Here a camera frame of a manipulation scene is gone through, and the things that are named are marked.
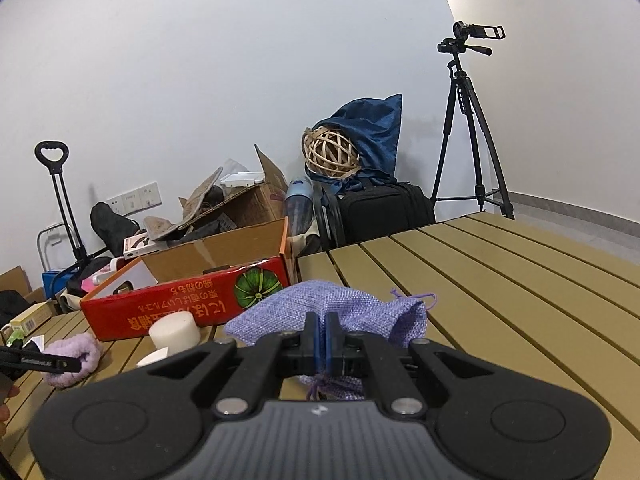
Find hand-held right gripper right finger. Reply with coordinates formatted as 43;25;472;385
323;311;493;418

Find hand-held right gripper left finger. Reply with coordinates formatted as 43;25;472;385
145;311;324;418

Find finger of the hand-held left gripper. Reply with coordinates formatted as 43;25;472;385
0;346;84;375

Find purple fluffy towel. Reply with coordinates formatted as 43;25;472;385
46;335;103;388

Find purple woven pouch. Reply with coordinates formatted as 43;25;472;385
223;280;440;401

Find white foam cylinder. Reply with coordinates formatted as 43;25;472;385
149;311;201;351

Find person's left hand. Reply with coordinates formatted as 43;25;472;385
0;381;22;436

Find yellow box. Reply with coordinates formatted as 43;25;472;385
9;300;56;333

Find black clothes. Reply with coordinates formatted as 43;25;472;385
0;290;31;328

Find pink packet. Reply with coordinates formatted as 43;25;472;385
80;257;121;291

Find red cardboard box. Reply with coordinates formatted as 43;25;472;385
80;217;301;342

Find blue water bottle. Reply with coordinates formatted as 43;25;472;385
285;176;316;238

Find black suitcase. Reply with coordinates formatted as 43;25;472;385
315;181;436;251

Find black duffel bag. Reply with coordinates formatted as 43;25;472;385
90;202;141;251

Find brown and white book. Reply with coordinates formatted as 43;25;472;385
123;234;166;257

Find brown cardboard box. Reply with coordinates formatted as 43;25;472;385
177;145;290;241

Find tan folding table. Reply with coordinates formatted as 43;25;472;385
0;211;640;480

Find white plastic box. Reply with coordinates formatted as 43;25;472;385
220;171;265;188

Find beige felt cloth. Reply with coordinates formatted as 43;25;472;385
145;167;223;241

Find rattan ball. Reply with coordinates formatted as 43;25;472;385
301;125;362;181

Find blue cloth bag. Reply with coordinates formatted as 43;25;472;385
312;93;403;193

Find black tripod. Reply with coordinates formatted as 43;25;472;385
430;52;516;220

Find black cart handle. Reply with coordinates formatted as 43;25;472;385
34;140;88;266

